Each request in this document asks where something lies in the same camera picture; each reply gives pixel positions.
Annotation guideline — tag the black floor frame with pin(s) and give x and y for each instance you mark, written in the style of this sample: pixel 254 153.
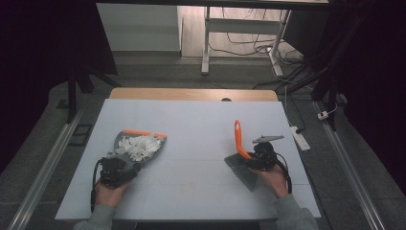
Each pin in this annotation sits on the black floor frame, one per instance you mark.
pixel 81 134

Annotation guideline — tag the white cabinet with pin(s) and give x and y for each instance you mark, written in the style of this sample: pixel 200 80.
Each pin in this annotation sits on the white cabinet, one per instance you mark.
pixel 139 27

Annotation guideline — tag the black metal stand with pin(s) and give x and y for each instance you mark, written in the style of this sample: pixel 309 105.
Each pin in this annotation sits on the black metal stand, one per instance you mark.
pixel 72 96
pixel 332 96

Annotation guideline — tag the small white adapter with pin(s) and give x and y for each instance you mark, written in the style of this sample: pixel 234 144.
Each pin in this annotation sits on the small white adapter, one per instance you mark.
pixel 322 115

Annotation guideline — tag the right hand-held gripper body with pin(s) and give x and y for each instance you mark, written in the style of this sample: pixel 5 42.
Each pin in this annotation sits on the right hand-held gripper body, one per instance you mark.
pixel 266 155

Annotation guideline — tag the dark curtain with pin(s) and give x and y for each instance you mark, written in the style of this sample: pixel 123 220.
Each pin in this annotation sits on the dark curtain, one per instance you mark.
pixel 38 57
pixel 376 80

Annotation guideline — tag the black plug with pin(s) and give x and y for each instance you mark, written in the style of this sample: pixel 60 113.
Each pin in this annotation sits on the black plug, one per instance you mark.
pixel 299 130

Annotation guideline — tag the person's left hand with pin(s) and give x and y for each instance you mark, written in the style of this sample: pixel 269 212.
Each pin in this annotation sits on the person's left hand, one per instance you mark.
pixel 110 195

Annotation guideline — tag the grey dustpan with orange edge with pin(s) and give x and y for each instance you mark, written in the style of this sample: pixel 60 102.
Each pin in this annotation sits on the grey dustpan with orange edge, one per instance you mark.
pixel 118 138

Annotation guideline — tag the aluminium rail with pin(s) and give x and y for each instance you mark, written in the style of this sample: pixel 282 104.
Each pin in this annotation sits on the aluminium rail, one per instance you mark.
pixel 41 174
pixel 349 172

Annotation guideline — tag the white desk frame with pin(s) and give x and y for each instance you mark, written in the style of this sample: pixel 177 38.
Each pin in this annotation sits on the white desk frame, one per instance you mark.
pixel 242 26

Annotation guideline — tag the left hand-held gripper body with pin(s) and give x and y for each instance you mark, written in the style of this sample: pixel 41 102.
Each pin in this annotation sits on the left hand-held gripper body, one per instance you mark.
pixel 111 174

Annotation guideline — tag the white power strip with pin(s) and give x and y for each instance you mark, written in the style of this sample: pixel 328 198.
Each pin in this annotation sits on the white power strip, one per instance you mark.
pixel 301 140

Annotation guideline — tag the pile of white paper scraps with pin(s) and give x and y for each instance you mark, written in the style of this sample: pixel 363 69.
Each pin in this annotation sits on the pile of white paper scraps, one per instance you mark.
pixel 139 147

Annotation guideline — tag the person's right hand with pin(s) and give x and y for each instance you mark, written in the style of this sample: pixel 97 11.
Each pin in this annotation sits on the person's right hand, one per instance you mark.
pixel 274 182

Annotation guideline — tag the white table mat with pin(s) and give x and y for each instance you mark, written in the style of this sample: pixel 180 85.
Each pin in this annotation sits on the white table mat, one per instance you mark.
pixel 198 121

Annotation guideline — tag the wooden table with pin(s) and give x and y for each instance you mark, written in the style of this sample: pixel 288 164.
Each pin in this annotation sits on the wooden table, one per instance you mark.
pixel 191 94

